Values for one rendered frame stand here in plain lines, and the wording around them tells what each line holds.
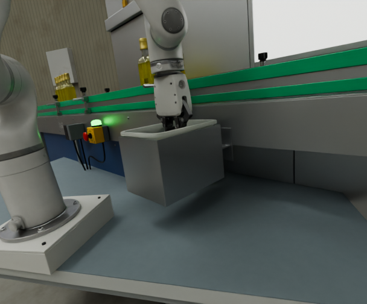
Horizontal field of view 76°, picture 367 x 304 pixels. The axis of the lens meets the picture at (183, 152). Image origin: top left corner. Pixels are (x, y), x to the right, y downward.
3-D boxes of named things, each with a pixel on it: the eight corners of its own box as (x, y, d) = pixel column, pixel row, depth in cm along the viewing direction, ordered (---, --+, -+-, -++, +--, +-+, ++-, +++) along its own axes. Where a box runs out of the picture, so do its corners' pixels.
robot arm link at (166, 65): (191, 58, 58) (192, 71, 59) (169, 64, 65) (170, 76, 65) (165, 58, 53) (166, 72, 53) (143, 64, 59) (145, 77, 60)
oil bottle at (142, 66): (161, 106, 104) (154, 55, 99) (150, 108, 100) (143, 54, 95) (153, 107, 108) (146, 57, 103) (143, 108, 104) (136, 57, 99)
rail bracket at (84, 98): (92, 114, 118) (87, 86, 115) (77, 116, 113) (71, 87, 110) (89, 114, 121) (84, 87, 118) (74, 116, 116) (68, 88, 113)
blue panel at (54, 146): (194, 175, 101) (190, 135, 97) (162, 189, 89) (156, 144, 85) (68, 146, 215) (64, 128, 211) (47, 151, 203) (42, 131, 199)
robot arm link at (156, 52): (188, 57, 55) (178, 63, 64) (181, -7, 52) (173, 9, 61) (152, 59, 53) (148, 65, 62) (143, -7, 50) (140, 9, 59)
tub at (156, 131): (223, 149, 66) (221, 119, 64) (161, 173, 52) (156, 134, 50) (181, 145, 79) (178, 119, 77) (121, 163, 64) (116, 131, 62)
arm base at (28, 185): (42, 243, 51) (9, 164, 46) (-20, 242, 57) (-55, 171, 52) (94, 200, 68) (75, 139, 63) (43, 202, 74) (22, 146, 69)
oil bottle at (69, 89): (79, 112, 173) (71, 72, 166) (72, 113, 169) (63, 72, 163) (77, 113, 177) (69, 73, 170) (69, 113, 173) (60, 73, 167)
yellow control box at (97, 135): (110, 141, 106) (107, 125, 105) (95, 145, 102) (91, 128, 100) (104, 140, 112) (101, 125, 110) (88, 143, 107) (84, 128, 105)
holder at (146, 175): (235, 171, 72) (232, 120, 68) (166, 207, 54) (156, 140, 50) (194, 164, 84) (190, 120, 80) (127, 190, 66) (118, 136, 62)
